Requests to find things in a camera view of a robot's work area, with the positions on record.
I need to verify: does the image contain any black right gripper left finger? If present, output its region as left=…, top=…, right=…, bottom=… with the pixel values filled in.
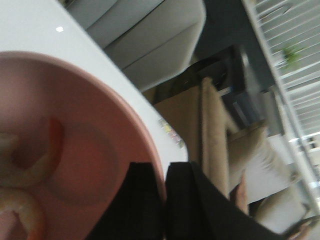
left=86, top=162, right=164, bottom=240

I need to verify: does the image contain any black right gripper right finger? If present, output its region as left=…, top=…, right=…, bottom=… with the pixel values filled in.
left=165, top=162, right=283, bottom=240

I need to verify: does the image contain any cooked shrimp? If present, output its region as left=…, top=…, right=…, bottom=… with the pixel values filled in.
left=0, top=187, right=46, bottom=240
left=0, top=117, right=64, bottom=188

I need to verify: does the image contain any beige office chair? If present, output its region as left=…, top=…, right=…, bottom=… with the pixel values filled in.
left=199, top=76, right=301, bottom=201

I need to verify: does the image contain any pink bowl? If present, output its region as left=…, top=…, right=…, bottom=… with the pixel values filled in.
left=0, top=51, right=166, bottom=240

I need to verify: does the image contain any right grey upholstered chair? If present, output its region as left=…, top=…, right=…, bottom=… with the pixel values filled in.
left=61, top=0, right=206, bottom=91

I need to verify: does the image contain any grey counter with white top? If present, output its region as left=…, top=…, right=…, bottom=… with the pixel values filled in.
left=196, top=0, right=320, bottom=150

